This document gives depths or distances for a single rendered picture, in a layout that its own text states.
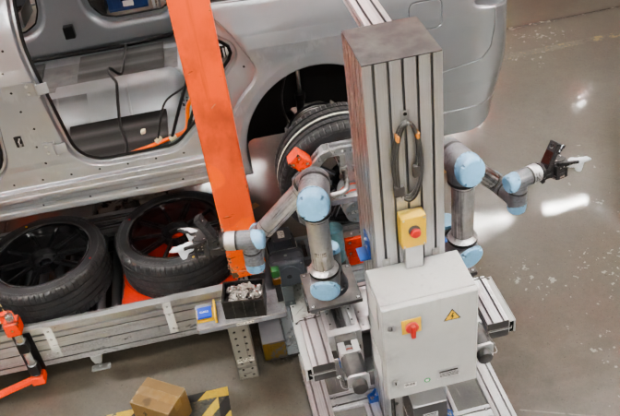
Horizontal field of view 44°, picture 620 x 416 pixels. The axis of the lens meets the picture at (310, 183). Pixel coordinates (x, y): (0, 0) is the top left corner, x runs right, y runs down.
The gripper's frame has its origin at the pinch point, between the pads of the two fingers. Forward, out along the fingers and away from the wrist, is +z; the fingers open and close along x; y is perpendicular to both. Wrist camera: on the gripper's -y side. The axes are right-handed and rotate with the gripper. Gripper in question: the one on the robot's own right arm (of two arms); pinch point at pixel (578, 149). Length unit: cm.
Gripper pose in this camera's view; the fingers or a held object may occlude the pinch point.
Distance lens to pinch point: 329.1
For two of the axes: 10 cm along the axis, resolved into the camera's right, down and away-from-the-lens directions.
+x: 4.2, 3.9, -8.2
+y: 1.7, 8.5, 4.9
